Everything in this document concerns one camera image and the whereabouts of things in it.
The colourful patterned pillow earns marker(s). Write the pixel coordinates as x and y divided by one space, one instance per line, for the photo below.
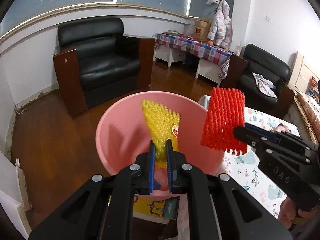
314 87

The pale drink cup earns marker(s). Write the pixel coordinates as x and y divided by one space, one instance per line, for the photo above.
238 50

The checked tablecloth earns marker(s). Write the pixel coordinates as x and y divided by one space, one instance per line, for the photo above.
190 45

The crumpled pale clothing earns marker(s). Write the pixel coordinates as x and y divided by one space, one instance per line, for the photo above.
265 85

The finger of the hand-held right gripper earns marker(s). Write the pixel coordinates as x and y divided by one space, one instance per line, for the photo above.
246 135
260 129

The white cabinet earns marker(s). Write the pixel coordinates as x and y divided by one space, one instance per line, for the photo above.
10 180

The cardboard box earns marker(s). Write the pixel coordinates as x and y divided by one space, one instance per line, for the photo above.
201 30

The bed with brown blanket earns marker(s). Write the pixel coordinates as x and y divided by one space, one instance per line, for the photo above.
303 115

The large black leather armchair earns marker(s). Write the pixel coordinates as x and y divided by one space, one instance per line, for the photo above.
100 55

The floral animal print tablecloth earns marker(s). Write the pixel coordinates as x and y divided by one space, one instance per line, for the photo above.
250 177

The pink plastic bucket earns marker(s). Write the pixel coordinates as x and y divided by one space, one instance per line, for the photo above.
120 135

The white table base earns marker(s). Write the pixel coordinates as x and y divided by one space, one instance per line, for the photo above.
172 55
208 70

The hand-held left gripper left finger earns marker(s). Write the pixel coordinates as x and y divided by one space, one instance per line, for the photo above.
151 166

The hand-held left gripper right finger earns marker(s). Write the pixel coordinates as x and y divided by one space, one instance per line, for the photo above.
170 166

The person's right hand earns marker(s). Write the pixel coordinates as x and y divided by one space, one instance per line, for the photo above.
290 212

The yellow foam fruit net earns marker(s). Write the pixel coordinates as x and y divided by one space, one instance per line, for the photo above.
157 120

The yellow picture book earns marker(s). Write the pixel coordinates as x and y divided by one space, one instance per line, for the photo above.
150 207

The hanging floral padded jacket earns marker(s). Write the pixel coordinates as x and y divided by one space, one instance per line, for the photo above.
221 27

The pink dotted quilt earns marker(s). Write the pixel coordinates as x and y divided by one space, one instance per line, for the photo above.
313 110

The small black leather armchair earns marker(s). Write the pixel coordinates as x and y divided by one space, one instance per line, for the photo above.
262 62

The red foam fruit net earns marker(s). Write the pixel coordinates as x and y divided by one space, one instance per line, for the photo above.
222 115

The cream bed headboard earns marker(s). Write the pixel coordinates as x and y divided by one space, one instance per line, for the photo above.
303 70

